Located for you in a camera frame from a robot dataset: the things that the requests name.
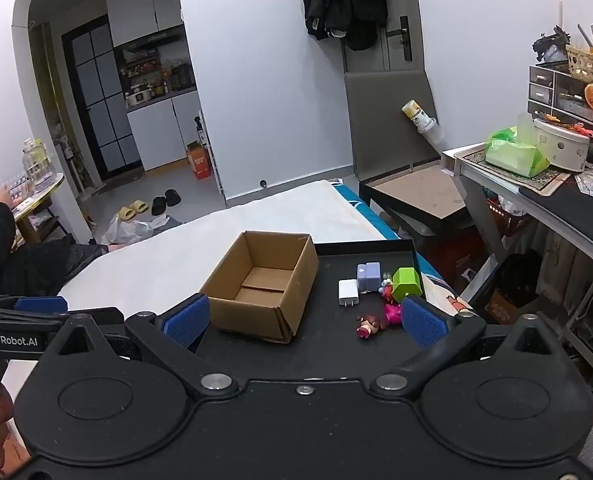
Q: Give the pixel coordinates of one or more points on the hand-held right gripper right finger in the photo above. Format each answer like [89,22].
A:
[424,324]

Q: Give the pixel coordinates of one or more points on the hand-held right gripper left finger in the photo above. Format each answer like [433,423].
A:
[186,321]

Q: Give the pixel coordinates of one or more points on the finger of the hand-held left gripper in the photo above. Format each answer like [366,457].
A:
[110,317]
[41,304]

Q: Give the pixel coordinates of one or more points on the pink doll figurine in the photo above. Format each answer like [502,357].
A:
[392,314]

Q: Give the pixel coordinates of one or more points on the green toy block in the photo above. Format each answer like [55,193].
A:
[406,282]

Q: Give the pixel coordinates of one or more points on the small red white figurine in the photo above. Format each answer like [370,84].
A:
[386,291]

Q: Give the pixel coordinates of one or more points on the brown-haired doll figurine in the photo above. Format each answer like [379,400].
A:
[371,326]

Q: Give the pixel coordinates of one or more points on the lavender charger plug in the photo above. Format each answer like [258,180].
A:
[371,277]

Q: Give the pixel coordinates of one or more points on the white charger plug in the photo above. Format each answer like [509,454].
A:
[349,292]

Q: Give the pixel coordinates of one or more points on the brown cardboard box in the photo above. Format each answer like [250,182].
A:
[269,280]

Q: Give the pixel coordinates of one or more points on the white plastic bag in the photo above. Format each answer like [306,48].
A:
[124,232]

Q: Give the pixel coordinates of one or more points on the black tray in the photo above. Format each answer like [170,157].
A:
[336,352]

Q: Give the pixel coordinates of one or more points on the round side table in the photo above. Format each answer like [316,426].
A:
[36,205]

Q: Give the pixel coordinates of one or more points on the grey cloth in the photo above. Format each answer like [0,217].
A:
[166,222]

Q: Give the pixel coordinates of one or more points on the yellow slipper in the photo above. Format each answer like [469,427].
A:
[140,207]
[126,213]

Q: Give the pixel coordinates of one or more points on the black bag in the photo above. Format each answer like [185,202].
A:
[521,277]

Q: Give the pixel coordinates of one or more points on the black slipper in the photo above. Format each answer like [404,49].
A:
[173,197]
[159,205]

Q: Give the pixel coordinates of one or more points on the black storage box grey lid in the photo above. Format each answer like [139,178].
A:
[416,195]

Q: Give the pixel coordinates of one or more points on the red basket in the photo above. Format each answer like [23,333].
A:
[508,220]

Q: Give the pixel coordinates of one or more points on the glass jar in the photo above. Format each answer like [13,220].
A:
[36,165]

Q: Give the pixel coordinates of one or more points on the orange carton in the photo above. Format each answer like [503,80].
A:
[200,162]

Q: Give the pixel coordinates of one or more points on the patterned table mat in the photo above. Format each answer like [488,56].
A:
[538,183]

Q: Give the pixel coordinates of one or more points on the green tissue pack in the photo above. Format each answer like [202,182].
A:
[513,157]

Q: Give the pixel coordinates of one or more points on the black mouse pad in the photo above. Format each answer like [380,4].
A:
[576,210]

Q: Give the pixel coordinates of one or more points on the black spray bottle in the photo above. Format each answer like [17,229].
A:
[199,130]

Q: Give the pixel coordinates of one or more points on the white base cabinet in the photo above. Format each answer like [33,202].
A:
[161,130]

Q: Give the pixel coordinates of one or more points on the yellow white bottle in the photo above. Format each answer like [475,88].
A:
[419,117]

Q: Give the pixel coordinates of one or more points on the black framed glass door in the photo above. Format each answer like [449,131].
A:
[101,105]

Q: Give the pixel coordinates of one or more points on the clear plastic container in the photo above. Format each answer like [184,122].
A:
[525,127]

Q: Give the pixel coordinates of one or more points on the white round pot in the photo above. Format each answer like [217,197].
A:
[561,147]

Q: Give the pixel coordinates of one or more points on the grey drawer organizer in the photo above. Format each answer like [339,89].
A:
[541,85]

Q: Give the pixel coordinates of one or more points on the range hood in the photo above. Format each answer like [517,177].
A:
[151,40]

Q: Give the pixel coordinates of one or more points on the woven basket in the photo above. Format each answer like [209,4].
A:
[583,62]

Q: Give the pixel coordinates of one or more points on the black tangled object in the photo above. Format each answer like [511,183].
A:
[551,45]

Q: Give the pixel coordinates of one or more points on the black hanging jackets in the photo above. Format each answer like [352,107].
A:
[341,0]

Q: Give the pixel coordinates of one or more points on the white wall cabinet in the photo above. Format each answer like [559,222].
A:
[141,5]

